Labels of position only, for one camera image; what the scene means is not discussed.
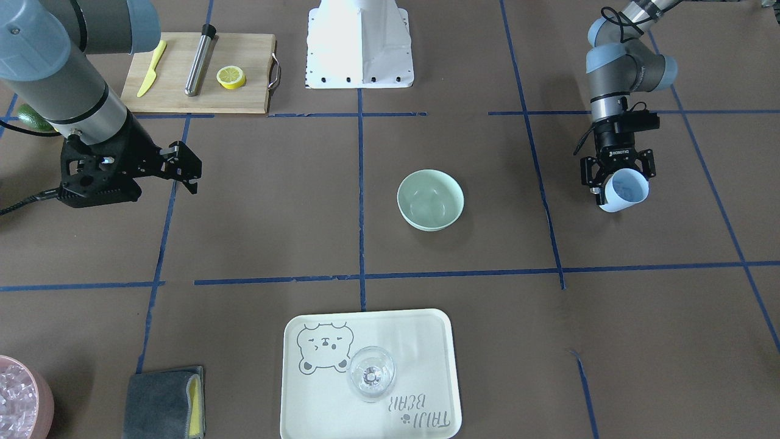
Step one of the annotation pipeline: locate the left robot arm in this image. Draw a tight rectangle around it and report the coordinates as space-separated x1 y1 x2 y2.
577 1 679 205

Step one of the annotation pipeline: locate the cream bear tray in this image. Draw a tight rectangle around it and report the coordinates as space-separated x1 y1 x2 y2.
280 309 463 438

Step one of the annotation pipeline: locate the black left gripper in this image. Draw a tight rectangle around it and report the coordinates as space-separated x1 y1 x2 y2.
580 122 656 195

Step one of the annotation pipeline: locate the clear glass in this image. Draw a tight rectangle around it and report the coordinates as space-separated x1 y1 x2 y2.
347 346 397 403

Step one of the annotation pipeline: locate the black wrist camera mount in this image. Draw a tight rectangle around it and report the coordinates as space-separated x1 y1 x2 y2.
614 109 661 134

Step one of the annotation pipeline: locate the light blue plastic cup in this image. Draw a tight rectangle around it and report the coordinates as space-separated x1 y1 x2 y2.
599 168 650 212

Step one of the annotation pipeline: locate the yellow plastic knife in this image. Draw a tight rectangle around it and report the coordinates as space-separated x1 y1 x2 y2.
136 40 167 98

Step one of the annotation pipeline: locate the green bowl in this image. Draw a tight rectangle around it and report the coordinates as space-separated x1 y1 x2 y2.
396 169 465 232

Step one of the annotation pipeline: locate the pink bowl with ice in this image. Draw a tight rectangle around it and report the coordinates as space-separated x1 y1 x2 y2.
1 355 55 438

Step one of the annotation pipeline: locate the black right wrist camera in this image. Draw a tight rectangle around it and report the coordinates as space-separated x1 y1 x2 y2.
57 152 143 209

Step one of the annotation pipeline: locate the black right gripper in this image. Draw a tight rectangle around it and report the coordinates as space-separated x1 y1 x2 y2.
66 112 202 195

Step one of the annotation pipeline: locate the steel muddler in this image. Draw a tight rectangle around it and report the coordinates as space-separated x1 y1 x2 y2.
184 23 216 97

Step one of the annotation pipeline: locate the half lemon slice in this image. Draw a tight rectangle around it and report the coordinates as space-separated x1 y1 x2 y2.
216 66 246 91

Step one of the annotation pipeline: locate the green avocado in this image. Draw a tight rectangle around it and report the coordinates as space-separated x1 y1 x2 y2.
16 103 56 133

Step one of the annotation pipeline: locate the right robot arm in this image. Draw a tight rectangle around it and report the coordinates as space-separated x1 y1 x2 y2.
1 1 202 201

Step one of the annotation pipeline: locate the yellow sponge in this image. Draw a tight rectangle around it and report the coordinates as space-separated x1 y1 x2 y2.
186 374 205 438

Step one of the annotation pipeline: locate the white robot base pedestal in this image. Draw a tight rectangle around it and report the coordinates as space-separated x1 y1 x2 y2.
305 1 415 90

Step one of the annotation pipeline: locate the wooden cutting board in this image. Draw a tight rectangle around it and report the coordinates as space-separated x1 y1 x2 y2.
121 32 278 114

